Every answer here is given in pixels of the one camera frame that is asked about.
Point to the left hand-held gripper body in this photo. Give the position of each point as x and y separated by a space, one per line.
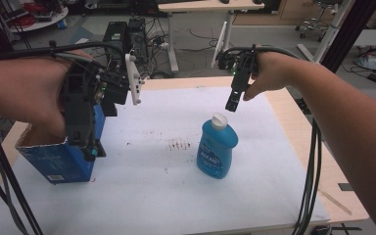
81 88

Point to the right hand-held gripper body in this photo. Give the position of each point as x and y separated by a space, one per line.
238 65

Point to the blue cardboard box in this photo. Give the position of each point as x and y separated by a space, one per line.
62 163

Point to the blue bottle with white cap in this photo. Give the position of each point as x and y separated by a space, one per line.
215 153

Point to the person's right hand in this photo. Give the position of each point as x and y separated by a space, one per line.
274 71

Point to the person's left hand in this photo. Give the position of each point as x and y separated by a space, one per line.
39 91

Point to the small white box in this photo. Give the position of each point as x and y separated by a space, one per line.
81 40

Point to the black computer mouse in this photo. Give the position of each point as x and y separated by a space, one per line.
224 1
258 1

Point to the beige desk with white legs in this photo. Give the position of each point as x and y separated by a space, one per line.
209 5

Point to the black computer tower green label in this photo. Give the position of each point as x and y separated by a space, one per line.
115 29

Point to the round white table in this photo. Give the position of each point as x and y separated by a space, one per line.
54 18

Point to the white power strip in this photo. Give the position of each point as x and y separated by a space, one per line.
164 45

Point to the white table mat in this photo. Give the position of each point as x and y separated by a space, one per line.
163 196

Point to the wooden cabinet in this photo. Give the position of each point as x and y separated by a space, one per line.
302 9

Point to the metal stool on wheels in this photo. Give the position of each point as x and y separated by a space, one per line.
318 19

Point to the white metal stand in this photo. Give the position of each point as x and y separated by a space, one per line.
331 32

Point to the blue and white cloth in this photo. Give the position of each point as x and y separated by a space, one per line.
370 62

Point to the white side table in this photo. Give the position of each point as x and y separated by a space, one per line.
375 36

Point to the thin wooden stick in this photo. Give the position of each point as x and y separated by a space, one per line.
335 202

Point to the black metal post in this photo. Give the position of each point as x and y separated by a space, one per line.
349 36

